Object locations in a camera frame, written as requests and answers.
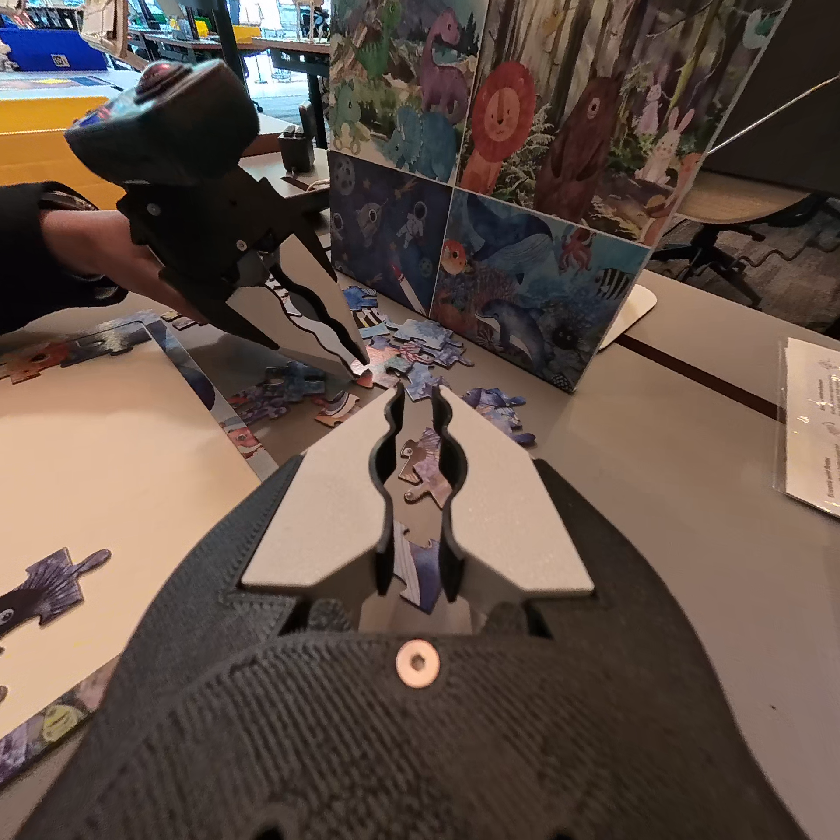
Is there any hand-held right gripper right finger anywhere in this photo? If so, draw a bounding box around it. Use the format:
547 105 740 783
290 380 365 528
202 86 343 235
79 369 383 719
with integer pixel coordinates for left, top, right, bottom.
431 385 596 634

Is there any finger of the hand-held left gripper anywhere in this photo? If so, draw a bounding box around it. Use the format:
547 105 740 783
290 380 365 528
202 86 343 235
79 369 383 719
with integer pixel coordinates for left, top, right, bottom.
264 268 370 379
271 230 366 366

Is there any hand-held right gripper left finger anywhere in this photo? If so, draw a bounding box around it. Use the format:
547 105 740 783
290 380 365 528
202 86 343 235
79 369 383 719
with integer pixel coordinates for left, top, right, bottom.
239 384 406 634

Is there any pile of puzzle pieces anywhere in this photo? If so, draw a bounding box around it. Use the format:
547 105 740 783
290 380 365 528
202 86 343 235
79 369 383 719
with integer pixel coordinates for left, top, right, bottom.
226 285 536 506

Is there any blue striped jigsaw piece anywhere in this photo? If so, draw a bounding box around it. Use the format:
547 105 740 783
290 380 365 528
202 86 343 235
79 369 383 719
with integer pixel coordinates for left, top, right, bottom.
392 520 450 614

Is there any blue wavy jigsaw piece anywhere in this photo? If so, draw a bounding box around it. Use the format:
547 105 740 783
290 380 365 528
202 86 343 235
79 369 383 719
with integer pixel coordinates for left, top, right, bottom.
72 330 134 358

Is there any cream puzzle frame tray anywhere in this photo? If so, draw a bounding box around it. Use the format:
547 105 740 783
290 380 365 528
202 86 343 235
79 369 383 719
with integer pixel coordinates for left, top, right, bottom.
0 310 280 785

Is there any orange pufferfish jigsaw piece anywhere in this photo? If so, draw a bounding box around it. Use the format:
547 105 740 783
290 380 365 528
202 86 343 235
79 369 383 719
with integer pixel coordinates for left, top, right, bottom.
0 343 74 385

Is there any black urchin jigsaw piece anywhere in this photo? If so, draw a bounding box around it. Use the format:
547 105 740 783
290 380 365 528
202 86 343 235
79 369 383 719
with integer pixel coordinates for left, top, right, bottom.
0 548 112 641

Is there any person's left hand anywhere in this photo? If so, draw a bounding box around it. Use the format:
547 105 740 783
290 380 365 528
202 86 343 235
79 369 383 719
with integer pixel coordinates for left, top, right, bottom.
39 209 219 324

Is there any illustrated animal puzzle box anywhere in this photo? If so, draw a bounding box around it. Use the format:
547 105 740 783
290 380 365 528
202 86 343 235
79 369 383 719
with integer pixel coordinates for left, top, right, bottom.
328 0 791 393

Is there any black battery charger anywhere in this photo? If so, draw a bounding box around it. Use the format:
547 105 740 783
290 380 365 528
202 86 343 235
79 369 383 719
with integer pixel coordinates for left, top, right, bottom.
279 104 317 173

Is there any yellow plastic bin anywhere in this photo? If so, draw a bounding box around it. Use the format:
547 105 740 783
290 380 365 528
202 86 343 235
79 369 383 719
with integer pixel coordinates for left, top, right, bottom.
0 97 132 211

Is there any blue storage bin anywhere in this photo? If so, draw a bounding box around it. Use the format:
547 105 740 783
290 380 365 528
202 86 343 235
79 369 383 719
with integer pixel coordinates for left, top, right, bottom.
0 26 109 72

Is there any instruction sheet in plastic sleeve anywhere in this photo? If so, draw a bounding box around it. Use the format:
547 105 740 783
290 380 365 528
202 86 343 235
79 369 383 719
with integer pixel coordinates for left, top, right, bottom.
777 338 840 522

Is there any beige office chair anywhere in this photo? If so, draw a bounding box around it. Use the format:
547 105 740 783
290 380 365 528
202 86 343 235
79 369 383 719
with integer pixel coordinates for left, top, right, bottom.
656 171 821 309

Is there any white flat base plate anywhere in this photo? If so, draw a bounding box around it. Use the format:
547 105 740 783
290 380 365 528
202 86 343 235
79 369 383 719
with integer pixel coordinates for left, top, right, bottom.
598 287 658 352

